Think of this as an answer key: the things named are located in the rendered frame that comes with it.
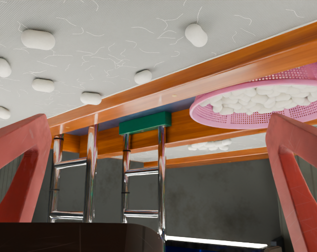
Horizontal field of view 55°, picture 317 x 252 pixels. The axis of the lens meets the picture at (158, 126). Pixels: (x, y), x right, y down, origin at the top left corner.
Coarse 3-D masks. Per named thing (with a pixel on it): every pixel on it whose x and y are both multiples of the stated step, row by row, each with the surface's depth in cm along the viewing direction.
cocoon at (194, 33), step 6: (192, 24) 33; (186, 30) 34; (192, 30) 33; (198, 30) 33; (186, 36) 34; (192, 36) 33; (198, 36) 33; (204, 36) 34; (192, 42) 35; (198, 42) 34; (204, 42) 35
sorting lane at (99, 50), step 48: (0, 0) 30; (48, 0) 30; (96, 0) 30; (144, 0) 30; (192, 0) 30; (240, 0) 30; (288, 0) 30; (0, 48) 40; (96, 48) 39; (144, 48) 39; (192, 48) 39; (240, 48) 39; (0, 96) 57; (48, 96) 57
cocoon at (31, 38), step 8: (24, 32) 34; (32, 32) 34; (40, 32) 35; (48, 32) 35; (24, 40) 34; (32, 40) 34; (40, 40) 35; (48, 40) 35; (40, 48) 35; (48, 48) 35
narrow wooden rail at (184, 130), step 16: (176, 112) 88; (272, 112) 68; (112, 128) 106; (176, 128) 87; (192, 128) 83; (208, 128) 79; (224, 128) 76; (80, 144) 118; (112, 144) 104; (144, 144) 94; (176, 144) 89
